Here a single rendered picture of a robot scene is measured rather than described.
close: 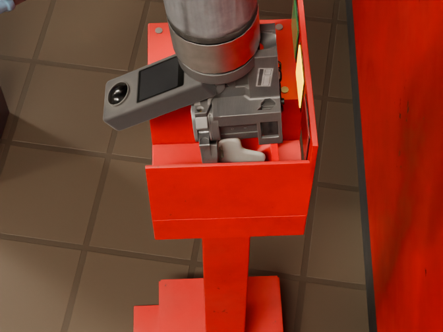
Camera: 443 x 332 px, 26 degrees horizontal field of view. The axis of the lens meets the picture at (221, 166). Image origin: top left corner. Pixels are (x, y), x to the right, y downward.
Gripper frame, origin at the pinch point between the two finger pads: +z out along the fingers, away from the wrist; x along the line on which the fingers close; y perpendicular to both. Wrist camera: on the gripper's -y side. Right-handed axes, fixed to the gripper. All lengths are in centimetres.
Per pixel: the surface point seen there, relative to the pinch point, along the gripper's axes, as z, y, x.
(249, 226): 5.0, 3.2, -4.8
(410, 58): 21.5, 25.7, 27.5
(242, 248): 24.6, 1.5, 2.2
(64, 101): 71, -34, 60
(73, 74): 71, -33, 67
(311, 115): -9.9, 10.0, -1.5
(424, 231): 24.1, 24.3, 2.5
